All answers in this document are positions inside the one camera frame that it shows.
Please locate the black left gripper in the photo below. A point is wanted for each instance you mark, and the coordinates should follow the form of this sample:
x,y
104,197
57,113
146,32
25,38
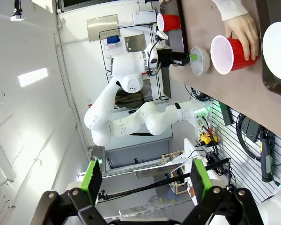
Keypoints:
x,y
171,57

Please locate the rectangular ceiling light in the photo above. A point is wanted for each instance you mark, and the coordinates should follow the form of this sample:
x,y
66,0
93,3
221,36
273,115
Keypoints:
x,y
32,77

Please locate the overhead mounted camera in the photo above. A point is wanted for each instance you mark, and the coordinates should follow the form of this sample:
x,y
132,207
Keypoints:
x,y
18,11

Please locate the black metal frame cart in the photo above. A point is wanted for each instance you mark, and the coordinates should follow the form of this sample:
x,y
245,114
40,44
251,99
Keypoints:
x,y
165,89

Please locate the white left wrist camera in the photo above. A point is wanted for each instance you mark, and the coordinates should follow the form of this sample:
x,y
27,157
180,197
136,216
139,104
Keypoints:
x,y
161,35

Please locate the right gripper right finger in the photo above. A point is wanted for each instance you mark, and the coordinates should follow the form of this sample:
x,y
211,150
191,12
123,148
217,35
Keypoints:
x,y
201,180

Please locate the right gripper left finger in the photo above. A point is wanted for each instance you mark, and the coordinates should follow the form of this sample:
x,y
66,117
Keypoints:
x,y
91,182

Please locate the white plastic bowl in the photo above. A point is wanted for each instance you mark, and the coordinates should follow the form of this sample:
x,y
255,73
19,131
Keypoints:
x,y
278,51
201,62

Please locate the olive green bag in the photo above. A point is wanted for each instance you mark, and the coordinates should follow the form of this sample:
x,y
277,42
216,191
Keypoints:
x,y
128,99

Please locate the person's left hand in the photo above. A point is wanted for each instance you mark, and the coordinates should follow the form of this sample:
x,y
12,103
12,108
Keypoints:
x,y
244,32

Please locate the red plastic cup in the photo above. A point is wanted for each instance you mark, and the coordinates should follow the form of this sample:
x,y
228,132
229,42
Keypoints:
x,y
224,55
171,22

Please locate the large metal panel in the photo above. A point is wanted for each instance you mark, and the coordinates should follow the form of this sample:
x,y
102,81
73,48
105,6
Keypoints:
x,y
103,27

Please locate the black green handheld tool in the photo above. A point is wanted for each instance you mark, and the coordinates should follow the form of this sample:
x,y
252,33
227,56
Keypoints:
x,y
267,161

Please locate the white slatted panel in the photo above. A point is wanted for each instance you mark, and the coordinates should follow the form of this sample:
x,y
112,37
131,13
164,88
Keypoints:
x,y
236,164

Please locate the blue box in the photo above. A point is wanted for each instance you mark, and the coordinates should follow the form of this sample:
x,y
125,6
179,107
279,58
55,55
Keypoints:
x,y
113,39

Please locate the small metal panel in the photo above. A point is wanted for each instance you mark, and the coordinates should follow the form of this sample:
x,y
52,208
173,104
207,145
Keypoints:
x,y
134,43

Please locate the long black pole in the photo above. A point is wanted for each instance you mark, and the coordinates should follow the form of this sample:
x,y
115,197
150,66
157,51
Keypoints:
x,y
154,184

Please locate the person's left forearm beige sleeve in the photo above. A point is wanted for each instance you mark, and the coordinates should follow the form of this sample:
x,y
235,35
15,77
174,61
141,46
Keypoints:
x,y
231,7

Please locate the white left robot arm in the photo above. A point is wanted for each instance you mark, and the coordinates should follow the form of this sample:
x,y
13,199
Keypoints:
x,y
126,70

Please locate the white wall unit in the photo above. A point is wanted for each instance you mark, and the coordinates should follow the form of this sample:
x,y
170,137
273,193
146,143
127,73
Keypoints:
x,y
144,17

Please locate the yellow emergency stop box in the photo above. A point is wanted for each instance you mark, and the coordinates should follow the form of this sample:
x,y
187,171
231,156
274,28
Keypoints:
x,y
208,138

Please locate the wooden rack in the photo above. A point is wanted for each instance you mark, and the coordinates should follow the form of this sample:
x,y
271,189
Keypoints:
x,y
178,185

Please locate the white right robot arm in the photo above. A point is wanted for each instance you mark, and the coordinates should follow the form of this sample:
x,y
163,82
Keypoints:
x,y
278,206

